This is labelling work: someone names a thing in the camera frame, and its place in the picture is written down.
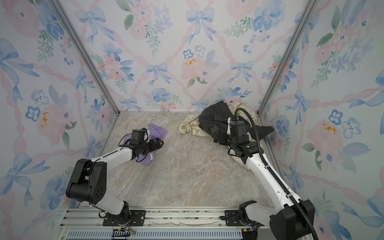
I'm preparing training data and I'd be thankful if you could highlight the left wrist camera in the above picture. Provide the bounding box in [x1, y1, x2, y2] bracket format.
[130, 128, 148, 146]

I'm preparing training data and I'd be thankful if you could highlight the right aluminium frame post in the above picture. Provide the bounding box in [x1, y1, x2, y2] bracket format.
[258, 0, 318, 117]

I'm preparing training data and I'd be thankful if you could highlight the aluminium frame post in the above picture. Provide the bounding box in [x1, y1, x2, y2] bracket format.
[258, 0, 318, 117]
[48, 0, 120, 116]

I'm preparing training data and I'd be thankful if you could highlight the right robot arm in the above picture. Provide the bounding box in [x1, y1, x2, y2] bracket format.
[214, 131, 319, 240]

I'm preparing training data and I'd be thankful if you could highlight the cream green printed cloth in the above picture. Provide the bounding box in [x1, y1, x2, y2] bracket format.
[178, 102, 265, 166]

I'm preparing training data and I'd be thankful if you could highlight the left aluminium frame post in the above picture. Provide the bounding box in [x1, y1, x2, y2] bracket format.
[48, 0, 120, 116]

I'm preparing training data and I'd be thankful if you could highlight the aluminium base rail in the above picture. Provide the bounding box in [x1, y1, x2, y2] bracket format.
[54, 206, 275, 240]

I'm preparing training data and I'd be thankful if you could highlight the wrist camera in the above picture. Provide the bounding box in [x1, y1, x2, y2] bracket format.
[130, 128, 148, 146]
[227, 117, 248, 138]

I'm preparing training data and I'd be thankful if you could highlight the black corrugated cable conduit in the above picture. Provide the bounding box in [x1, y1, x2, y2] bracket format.
[233, 107, 319, 240]

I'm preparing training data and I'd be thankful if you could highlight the purple printed t-shirt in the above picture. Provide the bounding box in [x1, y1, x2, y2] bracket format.
[127, 123, 167, 167]

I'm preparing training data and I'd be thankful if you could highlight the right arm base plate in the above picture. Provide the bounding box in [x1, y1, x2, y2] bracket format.
[220, 210, 256, 228]

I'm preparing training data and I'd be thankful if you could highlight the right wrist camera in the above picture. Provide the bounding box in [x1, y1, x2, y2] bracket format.
[227, 117, 248, 138]

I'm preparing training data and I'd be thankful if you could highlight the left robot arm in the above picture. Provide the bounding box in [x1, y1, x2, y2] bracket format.
[66, 138, 164, 226]

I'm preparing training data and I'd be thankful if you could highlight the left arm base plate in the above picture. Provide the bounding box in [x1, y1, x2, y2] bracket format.
[103, 210, 147, 227]

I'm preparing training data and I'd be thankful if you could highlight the dark grey garment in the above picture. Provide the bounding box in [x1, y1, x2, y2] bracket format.
[199, 101, 274, 140]

